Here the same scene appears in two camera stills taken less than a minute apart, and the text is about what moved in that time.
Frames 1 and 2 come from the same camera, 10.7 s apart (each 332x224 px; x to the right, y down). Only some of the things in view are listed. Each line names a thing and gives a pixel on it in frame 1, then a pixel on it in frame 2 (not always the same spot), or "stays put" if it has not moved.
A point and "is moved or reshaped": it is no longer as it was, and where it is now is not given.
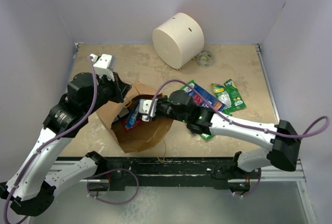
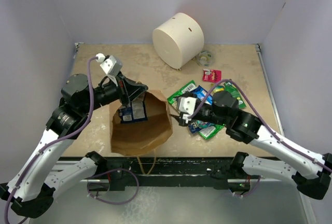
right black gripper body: (165, 109) -> (204, 114)
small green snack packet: (236, 101) stays put
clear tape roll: (205, 58) stays put
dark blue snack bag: (216, 104) stays put
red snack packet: (137, 123) -> (211, 75)
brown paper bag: (149, 134) is moved or reshaped
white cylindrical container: (179, 40) stays put
